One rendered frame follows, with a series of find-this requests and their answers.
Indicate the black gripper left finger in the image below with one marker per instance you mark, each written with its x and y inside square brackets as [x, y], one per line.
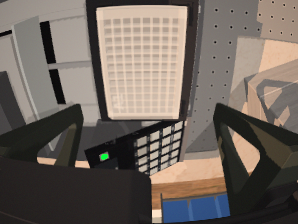
[25, 142]

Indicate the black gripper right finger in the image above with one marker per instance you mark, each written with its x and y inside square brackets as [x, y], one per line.
[278, 164]

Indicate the white multiwell plate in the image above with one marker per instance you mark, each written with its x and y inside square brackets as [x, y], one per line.
[160, 73]

